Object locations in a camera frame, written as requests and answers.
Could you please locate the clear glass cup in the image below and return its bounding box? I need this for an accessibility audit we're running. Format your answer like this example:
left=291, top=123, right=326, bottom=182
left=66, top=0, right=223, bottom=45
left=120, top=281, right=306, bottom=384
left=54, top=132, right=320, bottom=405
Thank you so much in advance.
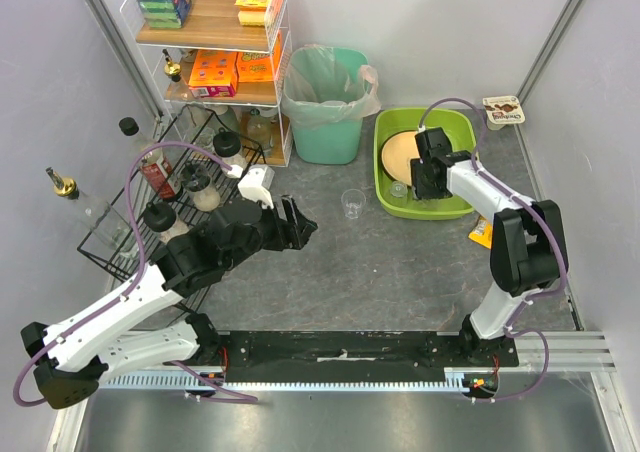
left=389, top=181, right=408, bottom=200
left=341, top=189, right=366, bottom=220

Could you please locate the yellow plate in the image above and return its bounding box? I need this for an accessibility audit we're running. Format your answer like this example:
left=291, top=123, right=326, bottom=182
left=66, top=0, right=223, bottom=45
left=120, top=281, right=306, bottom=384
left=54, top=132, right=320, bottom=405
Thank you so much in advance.
left=381, top=131, right=419, bottom=186

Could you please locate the spice jar with black grinder lid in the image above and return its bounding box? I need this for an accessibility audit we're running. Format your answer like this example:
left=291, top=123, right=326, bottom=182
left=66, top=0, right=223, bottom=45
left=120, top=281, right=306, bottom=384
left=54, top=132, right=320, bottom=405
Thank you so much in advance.
left=180, top=162, right=221, bottom=212

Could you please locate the sauce bottle with black cap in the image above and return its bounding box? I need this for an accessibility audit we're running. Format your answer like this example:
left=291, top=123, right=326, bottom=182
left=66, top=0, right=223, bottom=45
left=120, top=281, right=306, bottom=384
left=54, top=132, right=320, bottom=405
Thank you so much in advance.
left=118, top=117, right=182, bottom=202

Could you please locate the glass bottle with gold pourer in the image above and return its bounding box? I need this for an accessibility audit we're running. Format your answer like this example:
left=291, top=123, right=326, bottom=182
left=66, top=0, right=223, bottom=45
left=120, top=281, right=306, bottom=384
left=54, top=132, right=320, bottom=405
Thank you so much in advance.
left=46, top=167, right=139, bottom=259
left=162, top=49, right=182, bottom=83

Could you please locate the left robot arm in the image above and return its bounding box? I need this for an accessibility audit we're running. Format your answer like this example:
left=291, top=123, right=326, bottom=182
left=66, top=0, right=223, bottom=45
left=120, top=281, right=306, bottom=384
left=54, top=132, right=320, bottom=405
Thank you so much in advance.
left=21, top=196, right=318, bottom=409

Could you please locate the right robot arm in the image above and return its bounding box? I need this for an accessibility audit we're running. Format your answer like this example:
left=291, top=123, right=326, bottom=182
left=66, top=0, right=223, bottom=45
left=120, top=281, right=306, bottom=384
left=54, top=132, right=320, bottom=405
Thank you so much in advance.
left=410, top=151, right=568, bottom=357

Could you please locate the green plastic tub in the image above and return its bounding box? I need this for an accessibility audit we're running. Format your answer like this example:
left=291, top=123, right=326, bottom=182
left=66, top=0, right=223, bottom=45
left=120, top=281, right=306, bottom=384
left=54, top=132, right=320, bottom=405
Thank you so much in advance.
left=373, top=107, right=476, bottom=221

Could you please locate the yellow snack packet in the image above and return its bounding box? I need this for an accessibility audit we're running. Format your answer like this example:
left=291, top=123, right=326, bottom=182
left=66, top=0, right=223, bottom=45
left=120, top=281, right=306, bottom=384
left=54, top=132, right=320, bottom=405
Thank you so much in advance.
left=468, top=216, right=493, bottom=249

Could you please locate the pudding cup with foil lid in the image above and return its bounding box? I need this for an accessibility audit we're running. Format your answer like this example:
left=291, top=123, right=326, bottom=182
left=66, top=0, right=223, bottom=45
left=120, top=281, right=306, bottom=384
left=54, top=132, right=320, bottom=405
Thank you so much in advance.
left=482, top=95, right=526, bottom=131

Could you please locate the clear bottle on bottom shelf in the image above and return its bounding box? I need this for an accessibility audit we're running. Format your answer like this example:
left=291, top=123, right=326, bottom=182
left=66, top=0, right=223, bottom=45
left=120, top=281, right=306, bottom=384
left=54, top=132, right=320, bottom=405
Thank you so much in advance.
left=247, top=108, right=277, bottom=156

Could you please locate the clear plastic bin liner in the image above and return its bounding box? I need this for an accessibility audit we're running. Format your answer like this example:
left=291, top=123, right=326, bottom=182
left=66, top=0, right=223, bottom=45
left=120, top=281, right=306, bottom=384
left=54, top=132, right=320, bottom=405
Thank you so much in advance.
left=281, top=45, right=381, bottom=128

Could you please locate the teal trash bin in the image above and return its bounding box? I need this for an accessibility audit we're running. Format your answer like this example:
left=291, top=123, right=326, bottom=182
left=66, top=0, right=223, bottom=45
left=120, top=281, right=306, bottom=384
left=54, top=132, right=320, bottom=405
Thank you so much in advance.
left=281, top=45, right=380, bottom=165

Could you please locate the orange pink box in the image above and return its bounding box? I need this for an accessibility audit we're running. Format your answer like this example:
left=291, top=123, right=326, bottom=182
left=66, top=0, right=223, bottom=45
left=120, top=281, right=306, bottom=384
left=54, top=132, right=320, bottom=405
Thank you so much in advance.
left=188, top=49, right=238, bottom=98

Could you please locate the blue green sponge pack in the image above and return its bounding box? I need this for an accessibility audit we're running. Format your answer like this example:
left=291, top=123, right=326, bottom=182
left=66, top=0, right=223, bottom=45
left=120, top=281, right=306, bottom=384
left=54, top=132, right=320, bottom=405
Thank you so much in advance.
left=137, top=0, right=193, bottom=29

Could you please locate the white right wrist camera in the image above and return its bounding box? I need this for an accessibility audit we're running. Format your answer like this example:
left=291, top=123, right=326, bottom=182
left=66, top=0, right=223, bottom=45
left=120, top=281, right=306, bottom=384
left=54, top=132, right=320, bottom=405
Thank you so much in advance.
left=415, top=127, right=452, bottom=161

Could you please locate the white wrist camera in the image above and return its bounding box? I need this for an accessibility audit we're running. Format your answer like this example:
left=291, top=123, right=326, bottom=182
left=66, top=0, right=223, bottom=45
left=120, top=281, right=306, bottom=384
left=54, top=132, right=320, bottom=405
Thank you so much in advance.
left=229, top=164, right=275, bottom=209
left=415, top=127, right=452, bottom=161

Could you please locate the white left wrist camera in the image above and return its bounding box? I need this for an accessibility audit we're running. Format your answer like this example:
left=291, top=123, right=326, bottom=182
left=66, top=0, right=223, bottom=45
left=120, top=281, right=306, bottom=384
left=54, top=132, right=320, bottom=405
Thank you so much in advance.
left=229, top=164, right=275, bottom=209

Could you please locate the black wire dish rack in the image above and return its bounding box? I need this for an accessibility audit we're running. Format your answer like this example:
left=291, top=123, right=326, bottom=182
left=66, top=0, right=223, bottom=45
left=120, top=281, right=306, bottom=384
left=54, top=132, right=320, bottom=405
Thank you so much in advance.
left=78, top=104, right=266, bottom=281

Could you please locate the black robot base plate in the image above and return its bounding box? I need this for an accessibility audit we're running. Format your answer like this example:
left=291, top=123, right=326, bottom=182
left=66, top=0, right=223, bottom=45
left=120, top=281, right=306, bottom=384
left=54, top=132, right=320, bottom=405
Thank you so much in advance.
left=188, top=331, right=519, bottom=381

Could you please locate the white toothed cable rail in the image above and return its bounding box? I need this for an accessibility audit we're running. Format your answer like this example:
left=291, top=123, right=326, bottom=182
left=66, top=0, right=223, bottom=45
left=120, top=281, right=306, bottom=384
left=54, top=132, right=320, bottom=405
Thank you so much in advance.
left=99, top=366, right=496, bottom=391

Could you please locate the white wire shelf rack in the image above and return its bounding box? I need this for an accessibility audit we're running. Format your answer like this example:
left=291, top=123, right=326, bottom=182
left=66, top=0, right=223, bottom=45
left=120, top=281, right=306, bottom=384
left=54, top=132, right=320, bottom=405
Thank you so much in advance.
left=118, top=0, right=294, bottom=168

